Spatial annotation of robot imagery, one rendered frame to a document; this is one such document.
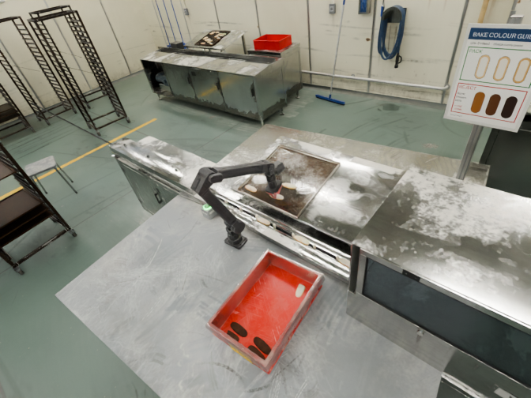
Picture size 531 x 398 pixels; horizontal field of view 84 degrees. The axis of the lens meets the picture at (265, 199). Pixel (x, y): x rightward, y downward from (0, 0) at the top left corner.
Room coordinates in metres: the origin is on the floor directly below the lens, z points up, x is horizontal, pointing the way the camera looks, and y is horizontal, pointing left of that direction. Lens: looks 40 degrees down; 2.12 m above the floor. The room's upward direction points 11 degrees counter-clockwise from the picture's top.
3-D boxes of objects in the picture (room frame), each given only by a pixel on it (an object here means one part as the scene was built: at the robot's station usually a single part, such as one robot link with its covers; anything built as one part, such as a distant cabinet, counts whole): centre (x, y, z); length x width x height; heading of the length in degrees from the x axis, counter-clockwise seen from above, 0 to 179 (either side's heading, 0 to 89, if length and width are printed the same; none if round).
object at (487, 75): (1.26, -1.13, 1.50); 0.33 x 0.01 x 0.45; 39
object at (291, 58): (5.14, -0.57, 0.44); 0.70 x 0.55 x 0.87; 43
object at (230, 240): (1.20, 0.22, 0.86); 0.12 x 0.09 x 0.08; 49
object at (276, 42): (5.14, -0.57, 0.93); 0.51 x 0.36 x 0.13; 47
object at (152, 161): (2.18, 0.85, 0.89); 1.25 x 0.18 x 0.09; 43
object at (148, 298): (0.82, 0.26, 0.41); 1.80 x 0.94 x 0.82; 49
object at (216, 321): (0.73, 0.08, 0.87); 0.49 x 0.34 x 0.10; 138
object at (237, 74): (5.61, 0.41, 0.51); 3.00 x 1.26 x 1.03; 43
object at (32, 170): (3.39, 2.66, 0.23); 0.36 x 0.36 x 0.46; 29
